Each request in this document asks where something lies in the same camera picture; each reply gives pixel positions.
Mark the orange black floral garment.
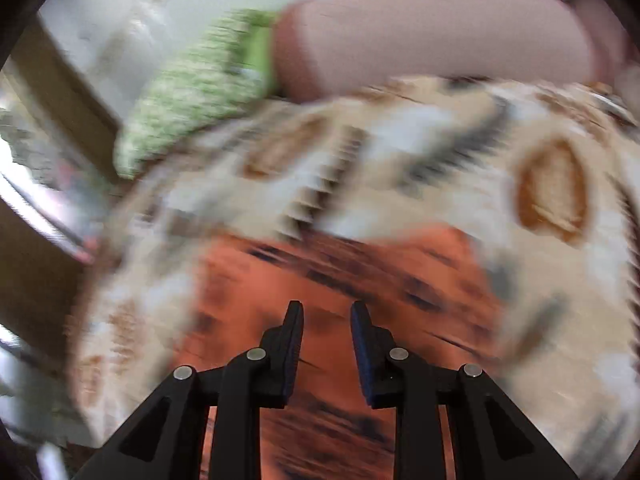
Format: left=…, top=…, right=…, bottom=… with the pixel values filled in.
left=176, top=224, right=503, bottom=479

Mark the leaf pattern beige blanket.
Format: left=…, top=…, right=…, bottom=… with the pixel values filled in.
left=70, top=77, right=639, bottom=479

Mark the stained glass wooden door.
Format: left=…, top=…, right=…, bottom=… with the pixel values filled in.
left=1, top=15, right=119, bottom=477

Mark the green checkered pillow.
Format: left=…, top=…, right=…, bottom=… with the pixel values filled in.
left=113, top=9, right=278, bottom=179

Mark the pink bolster cushion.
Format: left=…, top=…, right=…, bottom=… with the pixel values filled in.
left=272, top=0, right=634, bottom=102

